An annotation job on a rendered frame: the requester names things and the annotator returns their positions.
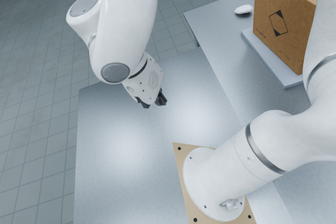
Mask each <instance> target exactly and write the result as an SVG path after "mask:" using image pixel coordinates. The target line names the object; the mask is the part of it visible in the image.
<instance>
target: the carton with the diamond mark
mask: <svg viewBox="0 0 336 224"><path fill-rule="evenodd" d="M316 4H317V0H254V13H253V30H252V32H253V33H254V34H255V35H256V36H257V37H258V38H259V39H260V40H261V41H262V42H263V43H264V44H265V45H266V46H267V47H269V48H270V49H271V50H272V51H273V52H274V53H275V54H276V55H277V56H278V57H279V58H280V59H281V60H282V61H283V62H284V63H285V64H286V65H287V66H288V67H289V68H291V69H292V70H293V71H294V72H295V73H296V74H297V75H298V76H299V75H301V74H303V64H304V57H305V53H306V48H307V44H308V40H309V35H310V32H311V28H312V24H313V20H314V15H315V10H316Z"/></svg>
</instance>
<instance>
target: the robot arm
mask: <svg viewBox="0 0 336 224"><path fill-rule="evenodd" d="M157 7H158V0H77V1H76V2H75V3H74V4H73V5H72V6H71V7H70V9H69V10H68V12H67V15H66V21H67V23H68V24H69V25H70V27H71V28H72V29H73V30H74V31H75V32H76V33H77V34H78V35H79V36H80V37H81V38H82V40H83V41H84V42H85V44H86V45H87V47H88V50H89V58H90V64H91V68H92V70H93V72H94V74H95V75H96V76H97V78H98V79H99V80H101V81H102V82H104V83H106V84H111V85H115V84H120V83H122V84H123V86H124V87H125V89H126V90H127V92H128V93H129V94H130V96H131V97H132V98H133V99H134V100H135V101H136V102H137V103H141V105H142V106H143V108H144V109H148V108H149V107H150V105H152V104H153V103H155V104H156V105H157V106H166V103H167V101H168V100H167V99H166V98H165V96H164V95H163V94H162V88H161V86H162V83H163V80H164V76H165V74H164V72H163V70H162V69H161V67H160V66H159V65H158V63H157V62H156V61H155V60H154V59H153V58H152V57H151V56H150V55H149V54H148V53H147V52H145V49H146V46H147V44H148V41H149V39H150V36H151V33H152V30H153V26H154V22H155V18H156V13H157ZM302 78H303V84H304V87H305V90H306V93H307V95H308V98H309V101H310V103H311V106H310V108H308V109H307V110H306V111H304V112H302V113H299V114H296V115H291V114H289V113H287V112H285V111H282V110H269V111H266V112H264V113H262V114H261V115H259V116H258V117H256V118H255V119H254V120H253V121H251V122H250V123H249V124H248V125H246V126H245V127H244V128H242V129H241V130H240V131H239V132H237V133H236V134H235V135H233V136H232V137H231V138H230V139H228V140H227V141H226V142H224V143H223V144H222V145H221V146H219V147H218V148H217V149H215V150H213V149H210V148H206V147H199V148H195V149H194V150H192V151H191V152H190V153H189V154H188V155H187V156H186V158H185V160H184V163H183V168H182V174H183V181H184V184H185V187H186V190H187V192H188V194H189V196H190V198H191V199H192V201H193V202H194V204H195V205H196V206H197V207H198V209H199V210H201V211H202V212H203V213H204V214H205V215H206V216H208V217H209V218H211V219H213V220H215V221H218V222H230V221H233V220H235V219H236V218H238V217H239V216H240V214H241V213H242V211H243V209H244V205H245V195H246V194H248V193H250V192H252V191H254V190H256V189H258V188H260V187H262V186H264V185H266V184H268V183H269V182H271V181H273V180H275V179H277V178H279V177H281V176H283V175H285V174H287V173H288V172H291V171H293V170H295V169H296V168H298V167H300V166H302V165H304V164H307V163H311V162H321V161H326V162H336V0H317V2H316V8H315V13H314V18H313V23H312V27H311V30H310V34H309V38H308V42H307V46H306V51H305V56H304V61H303V69H302Z"/></svg>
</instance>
